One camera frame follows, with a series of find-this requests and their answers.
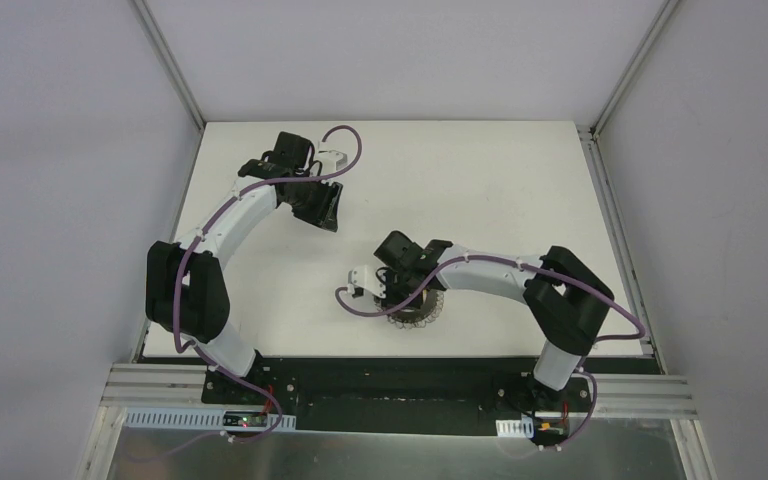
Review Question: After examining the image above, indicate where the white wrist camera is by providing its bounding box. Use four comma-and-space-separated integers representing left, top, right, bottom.
313, 141, 349, 176
347, 265, 386, 299

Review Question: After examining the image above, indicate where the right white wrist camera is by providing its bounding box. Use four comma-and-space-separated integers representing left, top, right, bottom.
347, 265, 386, 299

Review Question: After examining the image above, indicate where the left white slotted cable duct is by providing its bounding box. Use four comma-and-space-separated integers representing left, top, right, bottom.
124, 407, 296, 433

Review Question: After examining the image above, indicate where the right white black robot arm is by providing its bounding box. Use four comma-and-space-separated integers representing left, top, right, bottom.
374, 230, 615, 410

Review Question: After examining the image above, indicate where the left aluminium frame post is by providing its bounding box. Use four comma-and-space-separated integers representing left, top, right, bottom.
129, 0, 207, 133

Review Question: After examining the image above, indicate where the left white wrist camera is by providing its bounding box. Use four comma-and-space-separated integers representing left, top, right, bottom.
313, 141, 349, 176

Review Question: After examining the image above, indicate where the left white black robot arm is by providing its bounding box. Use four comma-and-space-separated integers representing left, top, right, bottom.
145, 131, 360, 405

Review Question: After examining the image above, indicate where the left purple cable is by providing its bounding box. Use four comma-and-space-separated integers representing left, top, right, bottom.
118, 125, 364, 462

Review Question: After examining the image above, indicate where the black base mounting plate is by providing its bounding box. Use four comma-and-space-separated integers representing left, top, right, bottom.
201, 356, 593, 437

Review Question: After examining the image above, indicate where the metal disc with key rings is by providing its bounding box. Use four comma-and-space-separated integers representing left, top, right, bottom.
373, 289, 444, 329

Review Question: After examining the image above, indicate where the right white slotted cable duct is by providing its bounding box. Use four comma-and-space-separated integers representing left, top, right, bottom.
495, 416, 535, 439

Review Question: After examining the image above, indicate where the right aluminium frame post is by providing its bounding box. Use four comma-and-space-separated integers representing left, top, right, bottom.
589, 0, 683, 141

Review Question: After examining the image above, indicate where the white slotted cable duct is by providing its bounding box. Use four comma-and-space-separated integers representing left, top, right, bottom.
124, 407, 296, 433
495, 416, 535, 439

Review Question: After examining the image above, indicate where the aluminium frame post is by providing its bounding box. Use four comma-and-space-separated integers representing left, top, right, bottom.
129, 0, 207, 133
589, 0, 683, 141

